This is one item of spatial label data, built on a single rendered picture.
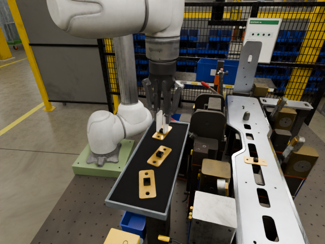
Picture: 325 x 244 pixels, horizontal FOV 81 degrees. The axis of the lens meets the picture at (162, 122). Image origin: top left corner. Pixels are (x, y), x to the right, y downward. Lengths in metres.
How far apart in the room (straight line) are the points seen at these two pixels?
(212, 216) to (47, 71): 3.28
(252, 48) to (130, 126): 0.90
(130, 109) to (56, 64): 2.40
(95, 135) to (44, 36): 2.46
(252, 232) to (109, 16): 0.62
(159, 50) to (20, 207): 1.98
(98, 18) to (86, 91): 2.92
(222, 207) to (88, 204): 0.72
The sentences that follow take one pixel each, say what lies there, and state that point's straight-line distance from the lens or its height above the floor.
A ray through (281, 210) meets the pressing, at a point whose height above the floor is 1.00.
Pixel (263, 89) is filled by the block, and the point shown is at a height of 1.04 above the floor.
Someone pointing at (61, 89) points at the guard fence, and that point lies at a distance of 3.51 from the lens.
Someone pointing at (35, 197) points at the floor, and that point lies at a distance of 2.25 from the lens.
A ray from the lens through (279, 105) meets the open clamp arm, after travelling 1.18.
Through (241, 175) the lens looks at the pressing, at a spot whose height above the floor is 1.00.
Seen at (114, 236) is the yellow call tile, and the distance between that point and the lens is 0.42.
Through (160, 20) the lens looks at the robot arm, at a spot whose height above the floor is 1.50.
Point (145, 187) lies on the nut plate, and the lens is 0.48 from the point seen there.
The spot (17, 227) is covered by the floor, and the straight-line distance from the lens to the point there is 2.11.
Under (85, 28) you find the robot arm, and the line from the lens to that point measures 0.41.
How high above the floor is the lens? 1.53
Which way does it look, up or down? 31 degrees down
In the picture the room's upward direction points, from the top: straight up
